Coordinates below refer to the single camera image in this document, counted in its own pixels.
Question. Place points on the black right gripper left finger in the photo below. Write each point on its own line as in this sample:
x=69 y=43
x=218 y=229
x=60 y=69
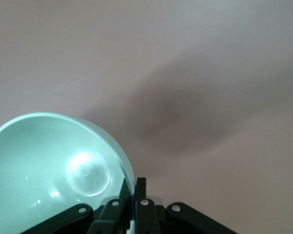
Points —
x=107 y=217

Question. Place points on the pale green bowl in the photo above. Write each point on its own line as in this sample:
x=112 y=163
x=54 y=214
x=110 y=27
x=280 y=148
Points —
x=39 y=158

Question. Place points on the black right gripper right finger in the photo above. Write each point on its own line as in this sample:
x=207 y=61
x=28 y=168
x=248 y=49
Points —
x=146 y=217

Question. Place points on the brown table cloth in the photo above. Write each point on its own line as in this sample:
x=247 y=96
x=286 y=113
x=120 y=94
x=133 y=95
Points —
x=185 y=61

